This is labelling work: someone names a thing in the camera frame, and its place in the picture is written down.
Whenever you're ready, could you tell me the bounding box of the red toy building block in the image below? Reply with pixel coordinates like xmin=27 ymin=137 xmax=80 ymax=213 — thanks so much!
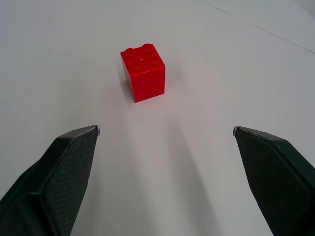
xmin=120 ymin=43 xmax=166 ymax=103

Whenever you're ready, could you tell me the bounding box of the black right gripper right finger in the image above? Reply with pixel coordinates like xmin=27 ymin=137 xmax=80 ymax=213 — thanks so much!
xmin=232 ymin=126 xmax=315 ymax=236

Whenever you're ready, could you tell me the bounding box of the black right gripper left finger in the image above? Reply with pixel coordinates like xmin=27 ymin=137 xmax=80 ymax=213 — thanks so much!
xmin=0 ymin=125 xmax=100 ymax=236

